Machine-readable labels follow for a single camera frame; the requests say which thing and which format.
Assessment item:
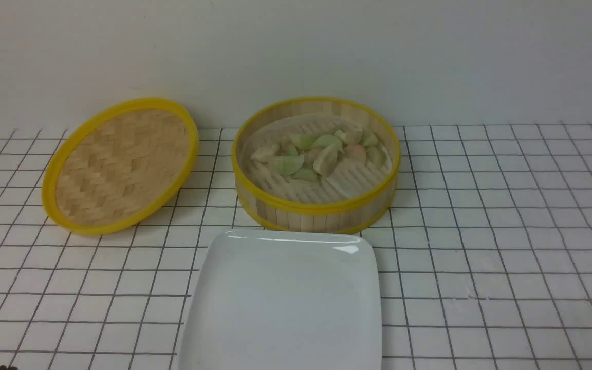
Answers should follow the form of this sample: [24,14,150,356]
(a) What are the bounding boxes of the pale dumpling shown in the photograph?
[312,144,339,177]
[333,129,380,147]
[250,142,281,163]

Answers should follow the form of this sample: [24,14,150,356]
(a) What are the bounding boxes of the pale dumpling centre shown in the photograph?
[312,144,339,177]

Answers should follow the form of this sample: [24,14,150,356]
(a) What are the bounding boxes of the bamboo steamer basket yellow rim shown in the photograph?
[232,97,401,234]

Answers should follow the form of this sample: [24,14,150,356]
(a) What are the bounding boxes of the pale dumpling far left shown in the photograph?
[250,142,281,163]

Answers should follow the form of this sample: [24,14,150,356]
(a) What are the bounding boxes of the bamboo steamer lid yellow rim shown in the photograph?
[42,98,199,236]

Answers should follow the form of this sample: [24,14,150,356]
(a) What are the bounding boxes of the white square plate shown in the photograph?
[178,229,382,369]

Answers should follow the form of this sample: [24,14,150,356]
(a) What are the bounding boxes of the pink dumpling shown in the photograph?
[344,144,367,164]

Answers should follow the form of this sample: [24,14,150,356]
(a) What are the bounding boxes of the green dumpling front small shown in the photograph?
[291,167,320,182]

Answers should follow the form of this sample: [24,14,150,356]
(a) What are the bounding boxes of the pale dumpling top right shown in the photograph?
[333,129,380,147]

